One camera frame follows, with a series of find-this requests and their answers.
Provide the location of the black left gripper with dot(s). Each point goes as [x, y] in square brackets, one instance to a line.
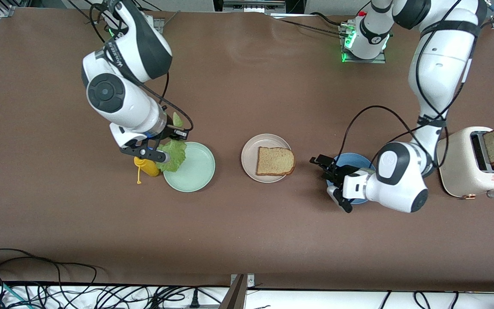
[338, 172]

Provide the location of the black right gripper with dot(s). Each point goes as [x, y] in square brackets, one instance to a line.
[170, 134]

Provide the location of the green lettuce leaf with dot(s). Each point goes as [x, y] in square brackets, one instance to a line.
[174, 156]

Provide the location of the yellow mustard squeeze bottle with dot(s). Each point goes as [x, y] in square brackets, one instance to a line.
[150, 168]

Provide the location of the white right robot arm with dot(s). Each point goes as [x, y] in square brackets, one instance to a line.
[122, 98]

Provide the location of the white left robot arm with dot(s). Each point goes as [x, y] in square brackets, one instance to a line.
[440, 64]

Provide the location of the blue plate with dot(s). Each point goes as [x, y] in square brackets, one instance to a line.
[358, 159]

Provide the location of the pale green plate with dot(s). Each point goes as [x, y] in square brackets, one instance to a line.
[195, 171]

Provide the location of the beige plate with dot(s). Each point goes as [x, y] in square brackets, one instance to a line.
[249, 159]

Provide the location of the cream white toaster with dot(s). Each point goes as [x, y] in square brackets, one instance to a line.
[457, 167]

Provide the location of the black power plug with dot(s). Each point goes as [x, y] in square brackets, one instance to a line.
[194, 300]

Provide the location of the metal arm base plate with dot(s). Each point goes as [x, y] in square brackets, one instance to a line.
[159, 23]
[380, 59]

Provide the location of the small metal corner bracket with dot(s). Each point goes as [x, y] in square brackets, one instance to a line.
[251, 281]

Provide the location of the black equipment frame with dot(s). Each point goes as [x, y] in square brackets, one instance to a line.
[255, 5]

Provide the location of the grey metal post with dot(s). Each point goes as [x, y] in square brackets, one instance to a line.
[236, 296]

